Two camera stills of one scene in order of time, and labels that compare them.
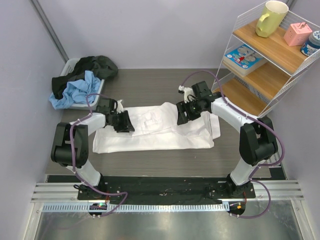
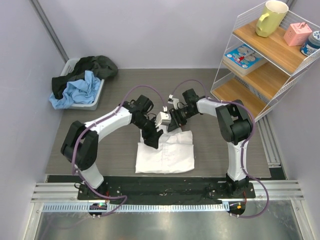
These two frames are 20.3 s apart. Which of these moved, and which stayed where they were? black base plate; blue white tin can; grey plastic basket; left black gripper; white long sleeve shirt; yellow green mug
Moved: left black gripper; white long sleeve shirt
Stayed: yellow green mug; blue white tin can; grey plastic basket; black base plate
